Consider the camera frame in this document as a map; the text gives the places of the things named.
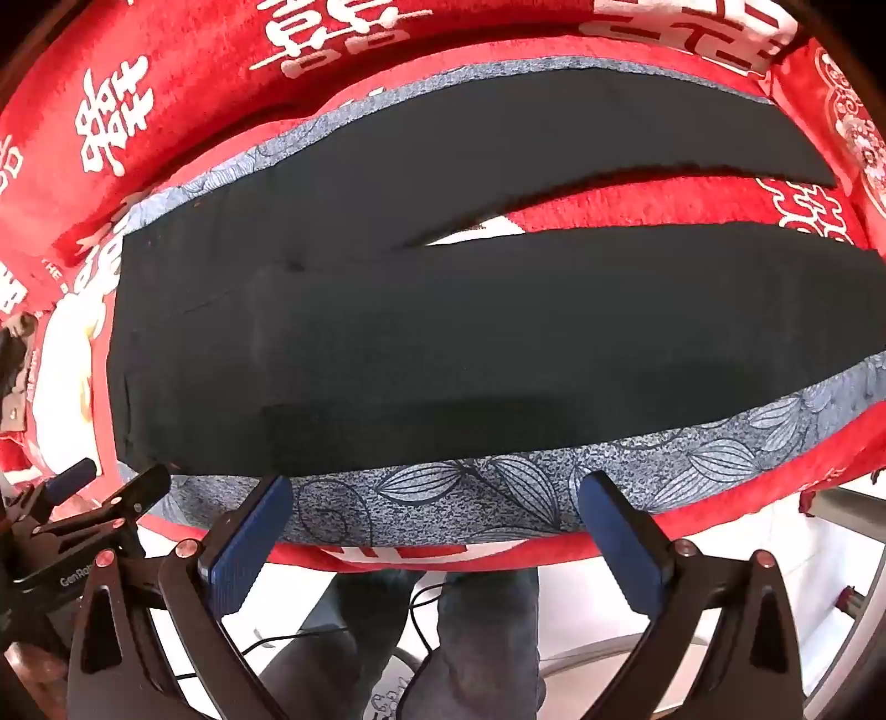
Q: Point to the person's left forearm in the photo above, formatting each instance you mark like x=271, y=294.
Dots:
x=28, y=675

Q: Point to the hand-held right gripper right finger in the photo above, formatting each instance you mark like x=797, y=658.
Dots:
x=616, y=547

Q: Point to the person's right leg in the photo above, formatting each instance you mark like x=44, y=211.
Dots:
x=484, y=637

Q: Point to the red printed folded quilt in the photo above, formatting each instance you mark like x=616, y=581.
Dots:
x=207, y=90

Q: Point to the black pants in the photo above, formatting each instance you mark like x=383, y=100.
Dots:
x=415, y=346

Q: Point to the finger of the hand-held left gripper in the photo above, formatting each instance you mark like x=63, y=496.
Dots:
x=69, y=479
x=142, y=488

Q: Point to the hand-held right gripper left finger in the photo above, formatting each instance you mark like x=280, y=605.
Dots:
x=242, y=554

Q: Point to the red ornamental pillow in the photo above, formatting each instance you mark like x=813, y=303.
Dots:
x=810, y=124

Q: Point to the red printed blanket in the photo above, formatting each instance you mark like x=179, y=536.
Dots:
x=623, y=204

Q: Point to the grey metal frame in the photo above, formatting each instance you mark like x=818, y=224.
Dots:
x=851, y=547

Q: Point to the grey floral cloth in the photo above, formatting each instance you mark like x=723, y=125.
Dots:
x=450, y=498

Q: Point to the brown wooden object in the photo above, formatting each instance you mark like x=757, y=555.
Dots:
x=15, y=374

